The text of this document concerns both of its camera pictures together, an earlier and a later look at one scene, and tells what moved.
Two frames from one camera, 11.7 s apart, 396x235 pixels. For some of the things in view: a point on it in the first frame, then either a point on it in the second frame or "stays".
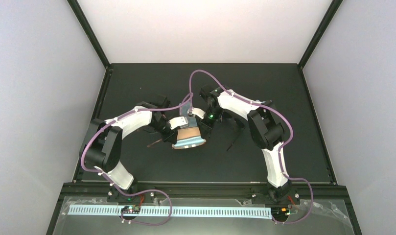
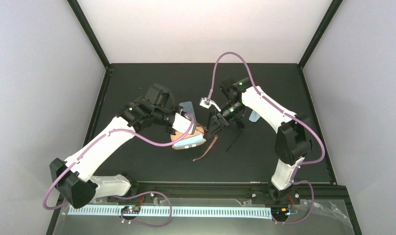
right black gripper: [205, 124] to [219, 118]
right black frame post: [330, 14] stays
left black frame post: [77, 8] stays
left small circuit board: [134, 209] stays
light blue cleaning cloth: [189, 142] stays
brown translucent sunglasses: [154, 142] to [205, 129]
